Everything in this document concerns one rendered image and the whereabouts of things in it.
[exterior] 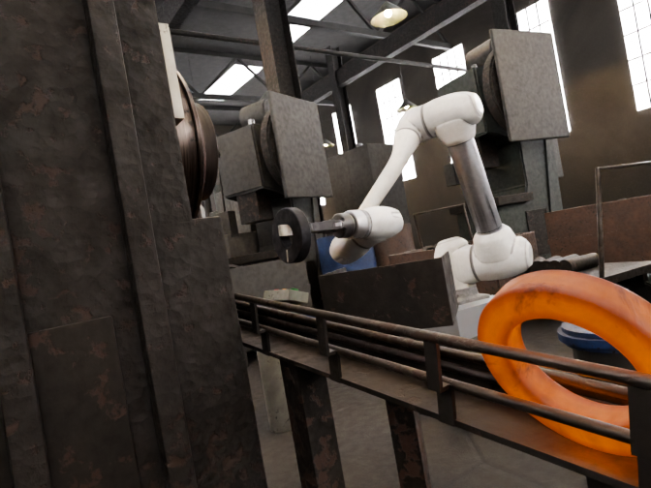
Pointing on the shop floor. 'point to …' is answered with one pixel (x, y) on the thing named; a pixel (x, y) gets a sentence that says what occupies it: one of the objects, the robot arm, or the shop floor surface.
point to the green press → (515, 128)
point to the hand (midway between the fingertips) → (291, 229)
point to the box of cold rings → (581, 243)
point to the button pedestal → (287, 296)
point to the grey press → (274, 174)
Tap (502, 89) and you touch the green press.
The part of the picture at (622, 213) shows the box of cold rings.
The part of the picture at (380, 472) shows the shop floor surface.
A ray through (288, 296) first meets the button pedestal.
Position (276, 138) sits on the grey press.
